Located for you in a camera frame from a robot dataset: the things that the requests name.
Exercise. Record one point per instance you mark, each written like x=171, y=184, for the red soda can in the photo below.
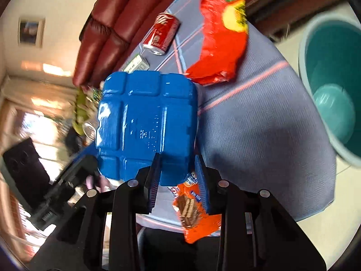
x=160, y=34

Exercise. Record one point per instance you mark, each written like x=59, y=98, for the white green medicine box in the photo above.
x=136, y=63

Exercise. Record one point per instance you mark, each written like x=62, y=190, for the blue plaid blanket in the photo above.
x=253, y=118

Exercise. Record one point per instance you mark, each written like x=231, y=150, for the dark red leather sofa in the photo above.
x=112, y=19

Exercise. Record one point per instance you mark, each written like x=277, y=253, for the green plush toy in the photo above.
x=80, y=113

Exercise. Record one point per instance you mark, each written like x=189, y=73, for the teal trash bin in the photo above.
x=324, y=62

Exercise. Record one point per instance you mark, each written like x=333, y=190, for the red snack bag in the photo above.
x=217, y=48

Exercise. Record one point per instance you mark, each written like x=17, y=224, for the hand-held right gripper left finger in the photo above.
x=153, y=182

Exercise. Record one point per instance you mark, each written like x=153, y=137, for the framed wall picture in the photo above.
x=31, y=32

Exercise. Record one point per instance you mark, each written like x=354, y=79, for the orange snack wrapper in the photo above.
x=194, y=223

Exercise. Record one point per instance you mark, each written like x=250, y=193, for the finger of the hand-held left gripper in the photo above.
x=81, y=166

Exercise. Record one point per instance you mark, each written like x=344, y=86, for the sequin pouch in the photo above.
x=94, y=93

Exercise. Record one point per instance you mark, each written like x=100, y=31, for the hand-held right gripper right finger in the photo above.
x=200, y=185

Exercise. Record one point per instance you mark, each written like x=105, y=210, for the blue plastic container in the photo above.
x=146, y=118

